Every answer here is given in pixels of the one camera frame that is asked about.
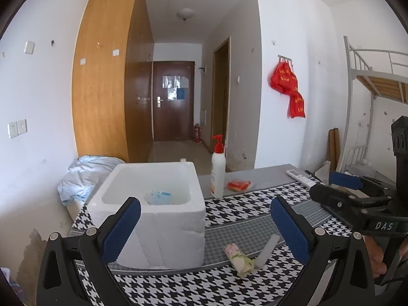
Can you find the blue face mask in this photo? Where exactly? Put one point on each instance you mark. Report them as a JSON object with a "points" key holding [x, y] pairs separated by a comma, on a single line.
{"points": [[161, 198]]}

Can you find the white wall socket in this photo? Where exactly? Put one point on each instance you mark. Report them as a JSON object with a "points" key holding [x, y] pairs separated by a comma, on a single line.
{"points": [[22, 127], [12, 129]]}

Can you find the papers on door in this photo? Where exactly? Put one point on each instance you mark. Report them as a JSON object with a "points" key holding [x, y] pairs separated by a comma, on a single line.
{"points": [[173, 86]]}

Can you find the metal bunk bed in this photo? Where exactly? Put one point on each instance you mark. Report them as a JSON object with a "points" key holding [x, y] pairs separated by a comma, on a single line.
{"points": [[352, 102]]}

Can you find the white foam box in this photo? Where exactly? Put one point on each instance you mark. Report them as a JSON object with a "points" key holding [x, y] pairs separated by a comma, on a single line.
{"points": [[172, 229]]}

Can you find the white paper bag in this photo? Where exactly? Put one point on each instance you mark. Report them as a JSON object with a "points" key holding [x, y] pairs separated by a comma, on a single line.
{"points": [[323, 172]]}

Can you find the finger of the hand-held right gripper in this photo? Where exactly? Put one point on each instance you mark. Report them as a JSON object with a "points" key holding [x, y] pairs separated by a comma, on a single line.
{"points": [[338, 197], [346, 180]]}

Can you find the brown entrance door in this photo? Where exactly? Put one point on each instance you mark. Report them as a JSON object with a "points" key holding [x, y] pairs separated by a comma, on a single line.
{"points": [[173, 118]]}

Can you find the person's right hand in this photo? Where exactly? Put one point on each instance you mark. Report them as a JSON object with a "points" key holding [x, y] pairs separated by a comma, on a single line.
{"points": [[376, 258]]}

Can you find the red fire extinguisher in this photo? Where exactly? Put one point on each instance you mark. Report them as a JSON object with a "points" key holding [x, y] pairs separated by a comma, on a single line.
{"points": [[197, 134]]}

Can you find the houndstooth tablecloth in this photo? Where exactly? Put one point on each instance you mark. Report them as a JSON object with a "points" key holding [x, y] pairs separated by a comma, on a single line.
{"points": [[223, 293]]}

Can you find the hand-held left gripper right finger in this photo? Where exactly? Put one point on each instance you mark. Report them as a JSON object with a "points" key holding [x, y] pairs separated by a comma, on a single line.
{"points": [[290, 229]]}

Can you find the white lotion bottle red pump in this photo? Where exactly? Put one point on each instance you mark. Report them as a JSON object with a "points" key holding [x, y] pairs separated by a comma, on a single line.
{"points": [[217, 172]]}

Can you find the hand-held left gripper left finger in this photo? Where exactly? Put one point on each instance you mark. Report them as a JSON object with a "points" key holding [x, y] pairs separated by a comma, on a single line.
{"points": [[122, 229]]}

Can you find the white plastic strip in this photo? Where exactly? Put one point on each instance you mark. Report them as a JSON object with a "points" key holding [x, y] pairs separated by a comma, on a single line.
{"points": [[267, 251]]}

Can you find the white remote control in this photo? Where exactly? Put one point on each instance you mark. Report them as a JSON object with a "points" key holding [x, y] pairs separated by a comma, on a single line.
{"points": [[299, 177]]}

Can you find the red plastic bag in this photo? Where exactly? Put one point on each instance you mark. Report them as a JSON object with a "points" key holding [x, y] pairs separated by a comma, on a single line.
{"points": [[297, 105], [283, 78]]}

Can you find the wooden wardrobe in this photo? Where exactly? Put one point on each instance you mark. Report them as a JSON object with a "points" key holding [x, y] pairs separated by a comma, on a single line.
{"points": [[102, 86]]}

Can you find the red snack packet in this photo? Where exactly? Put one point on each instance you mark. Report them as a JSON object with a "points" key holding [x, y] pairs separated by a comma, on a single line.
{"points": [[239, 185]]}

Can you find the wall hook rack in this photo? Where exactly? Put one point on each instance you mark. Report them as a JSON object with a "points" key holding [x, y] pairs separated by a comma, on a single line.
{"points": [[284, 59]]}

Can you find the floral cloth roll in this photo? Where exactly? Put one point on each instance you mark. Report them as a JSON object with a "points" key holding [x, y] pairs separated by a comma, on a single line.
{"points": [[239, 258]]}

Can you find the light blue bedding bundle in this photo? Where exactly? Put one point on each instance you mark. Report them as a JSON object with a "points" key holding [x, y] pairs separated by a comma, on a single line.
{"points": [[86, 175]]}

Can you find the white wall junction box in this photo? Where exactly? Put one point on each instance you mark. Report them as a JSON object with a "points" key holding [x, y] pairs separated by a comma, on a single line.
{"points": [[29, 47]]}

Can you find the wooden planks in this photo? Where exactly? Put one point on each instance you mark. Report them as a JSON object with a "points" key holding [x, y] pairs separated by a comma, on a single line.
{"points": [[334, 148]]}

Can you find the ceiling lamp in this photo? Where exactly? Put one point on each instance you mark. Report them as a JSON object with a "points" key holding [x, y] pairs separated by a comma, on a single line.
{"points": [[185, 13]]}

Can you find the wooden door frame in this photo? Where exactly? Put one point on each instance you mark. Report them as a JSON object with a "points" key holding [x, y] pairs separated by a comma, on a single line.
{"points": [[227, 102]]}

